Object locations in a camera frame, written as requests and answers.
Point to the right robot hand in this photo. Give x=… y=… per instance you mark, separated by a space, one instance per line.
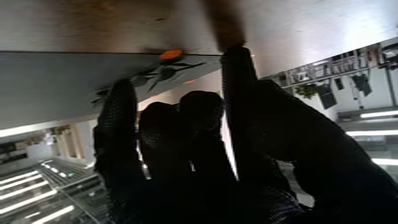
x=196 y=186

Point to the green sprig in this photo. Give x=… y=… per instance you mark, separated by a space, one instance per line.
x=162 y=72

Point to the dark mat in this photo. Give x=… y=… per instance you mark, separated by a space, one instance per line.
x=54 y=83

